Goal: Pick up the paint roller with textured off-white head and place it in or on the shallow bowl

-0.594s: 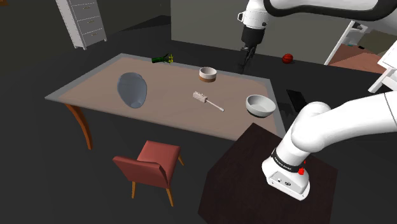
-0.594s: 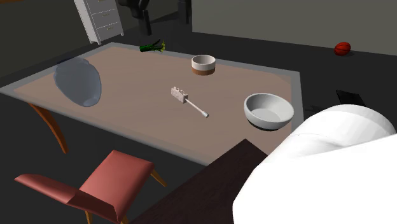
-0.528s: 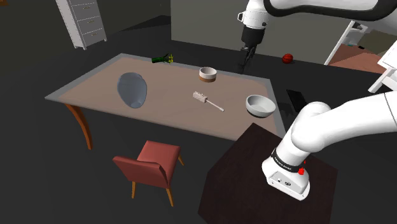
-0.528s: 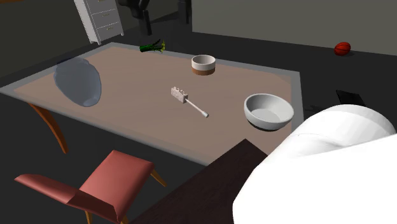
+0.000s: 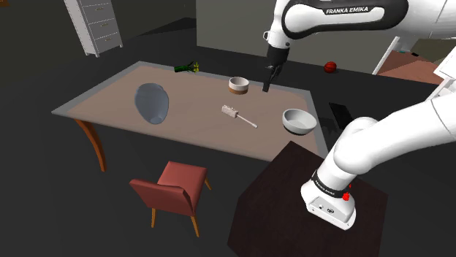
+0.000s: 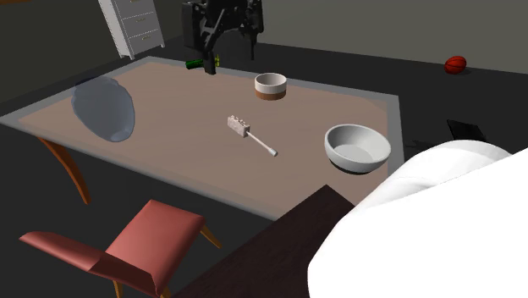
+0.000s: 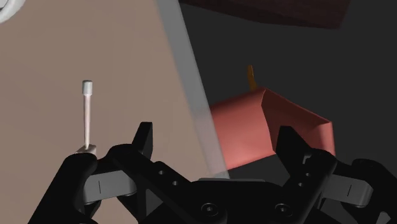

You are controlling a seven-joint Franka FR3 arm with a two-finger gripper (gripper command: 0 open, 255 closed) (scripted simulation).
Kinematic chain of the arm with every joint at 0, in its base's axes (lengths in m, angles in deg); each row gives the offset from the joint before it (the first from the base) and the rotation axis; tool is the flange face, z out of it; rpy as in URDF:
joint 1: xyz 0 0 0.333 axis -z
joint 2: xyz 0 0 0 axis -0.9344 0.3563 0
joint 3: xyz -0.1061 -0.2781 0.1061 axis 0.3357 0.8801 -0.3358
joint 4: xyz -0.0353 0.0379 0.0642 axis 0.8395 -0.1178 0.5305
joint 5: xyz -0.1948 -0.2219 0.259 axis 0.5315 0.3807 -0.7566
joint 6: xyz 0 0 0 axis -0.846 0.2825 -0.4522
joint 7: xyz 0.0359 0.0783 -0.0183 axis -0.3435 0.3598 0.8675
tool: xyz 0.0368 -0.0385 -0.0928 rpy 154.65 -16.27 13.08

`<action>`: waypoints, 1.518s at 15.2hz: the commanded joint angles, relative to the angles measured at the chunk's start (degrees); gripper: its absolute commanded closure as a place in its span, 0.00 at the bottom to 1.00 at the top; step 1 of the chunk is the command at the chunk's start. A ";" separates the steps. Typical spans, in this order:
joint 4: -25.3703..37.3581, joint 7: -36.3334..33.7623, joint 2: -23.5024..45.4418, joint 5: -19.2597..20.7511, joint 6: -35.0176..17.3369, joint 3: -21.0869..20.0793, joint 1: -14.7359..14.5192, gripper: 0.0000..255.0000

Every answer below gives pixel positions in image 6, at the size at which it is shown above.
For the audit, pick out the white brush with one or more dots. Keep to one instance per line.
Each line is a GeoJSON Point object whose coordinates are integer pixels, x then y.
{"type": "Point", "coordinates": [238, 125]}

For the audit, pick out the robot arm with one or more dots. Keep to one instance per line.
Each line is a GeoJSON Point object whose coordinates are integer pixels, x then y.
{"type": "Point", "coordinates": [425, 231]}

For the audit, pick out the flat black thing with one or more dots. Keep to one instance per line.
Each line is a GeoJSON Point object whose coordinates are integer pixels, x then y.
{"type": "Point", "coordinates": [466, 130]}

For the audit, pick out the white chest of drawers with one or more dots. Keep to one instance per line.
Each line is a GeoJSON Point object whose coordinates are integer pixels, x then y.
{"type": "Point", "coordinates": [136, 24]}

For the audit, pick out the red chair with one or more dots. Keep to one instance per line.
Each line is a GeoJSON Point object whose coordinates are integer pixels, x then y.
{"type": "Point", "coordinates": [152, 239]}

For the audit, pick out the white bowl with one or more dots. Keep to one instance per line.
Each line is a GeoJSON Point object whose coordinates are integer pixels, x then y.
{"type": "Point", "coordinates": [357, 149]}

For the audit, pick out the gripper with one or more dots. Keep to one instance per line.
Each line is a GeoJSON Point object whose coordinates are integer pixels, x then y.
{"type": "Point", "coordinates": [194, 24]}

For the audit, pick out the green bottle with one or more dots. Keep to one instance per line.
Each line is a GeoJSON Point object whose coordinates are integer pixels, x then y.
{"type": "Point", "coordinates": [194, 64]}

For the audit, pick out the orange-red ball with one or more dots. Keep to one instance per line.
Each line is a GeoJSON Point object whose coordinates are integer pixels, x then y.
{"type": "Point", "coordinates": [455, 65]}

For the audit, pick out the table with wooden legs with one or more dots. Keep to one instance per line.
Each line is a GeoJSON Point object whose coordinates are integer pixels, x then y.
{"type": "Point", "coordinates": [185, 136]}

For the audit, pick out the white and brown cup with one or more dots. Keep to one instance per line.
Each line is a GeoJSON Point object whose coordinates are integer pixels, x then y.
{"type": "Point", "coordinates": [270, 87]}

